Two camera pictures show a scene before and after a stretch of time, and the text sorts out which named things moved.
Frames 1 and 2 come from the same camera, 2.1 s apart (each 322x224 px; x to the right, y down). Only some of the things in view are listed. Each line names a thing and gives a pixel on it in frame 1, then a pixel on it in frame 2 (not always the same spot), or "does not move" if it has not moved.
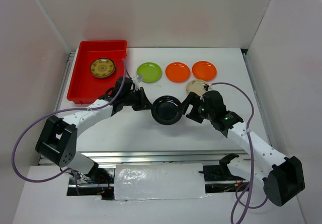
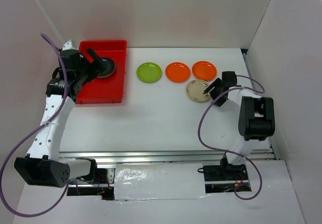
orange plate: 204,70 does not move
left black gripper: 144,103 → 97,60
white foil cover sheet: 159,181 does not move
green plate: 151,72 does not move
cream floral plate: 196,86 does not move
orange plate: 177,72 does not move
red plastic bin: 98,66 does not move
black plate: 167,110 → 109,67
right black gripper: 190,98 → 216,83
